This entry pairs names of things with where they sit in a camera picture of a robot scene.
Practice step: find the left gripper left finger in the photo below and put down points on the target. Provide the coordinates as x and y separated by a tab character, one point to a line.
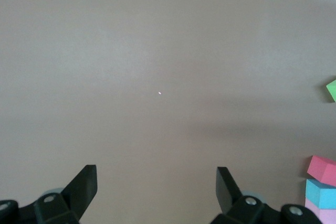
82	190

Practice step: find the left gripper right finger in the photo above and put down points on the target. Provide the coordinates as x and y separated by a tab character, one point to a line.
227	190

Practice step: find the light blue foam block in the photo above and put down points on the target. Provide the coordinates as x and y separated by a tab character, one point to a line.
323	195

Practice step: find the red foam block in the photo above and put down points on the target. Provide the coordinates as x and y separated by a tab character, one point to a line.
323	169

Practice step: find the pink foam block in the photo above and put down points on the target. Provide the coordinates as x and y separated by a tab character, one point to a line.
328	216

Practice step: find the green foam block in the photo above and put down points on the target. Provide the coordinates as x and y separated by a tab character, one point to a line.
332	91

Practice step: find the brown table mat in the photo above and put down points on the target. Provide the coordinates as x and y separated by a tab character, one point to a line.
157	37

